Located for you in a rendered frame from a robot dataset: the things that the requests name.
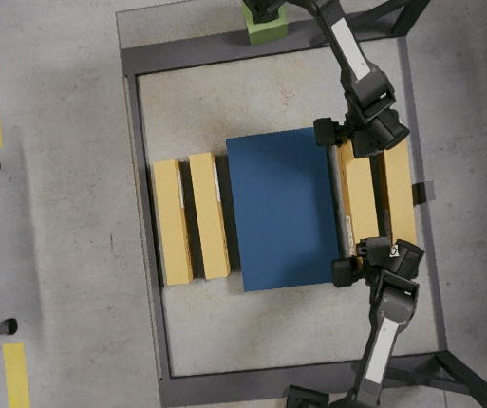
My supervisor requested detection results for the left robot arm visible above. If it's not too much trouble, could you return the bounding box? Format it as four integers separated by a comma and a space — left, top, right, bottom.
328, 237, 424, 408

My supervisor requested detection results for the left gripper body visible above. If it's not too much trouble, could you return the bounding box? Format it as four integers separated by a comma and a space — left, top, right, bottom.
331, 258, 419, 287

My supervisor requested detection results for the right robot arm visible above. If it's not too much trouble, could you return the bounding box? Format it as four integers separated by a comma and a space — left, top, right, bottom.
243, 0, 410, 159

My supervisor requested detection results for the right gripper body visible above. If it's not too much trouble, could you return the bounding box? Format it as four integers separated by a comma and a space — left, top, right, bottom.
313, 111, 367, 147

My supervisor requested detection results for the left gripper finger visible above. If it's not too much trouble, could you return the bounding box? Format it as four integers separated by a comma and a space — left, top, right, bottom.
346, 254, 357, 266

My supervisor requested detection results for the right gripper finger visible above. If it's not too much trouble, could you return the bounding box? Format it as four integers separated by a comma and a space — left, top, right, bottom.
331, 121, 343, 148

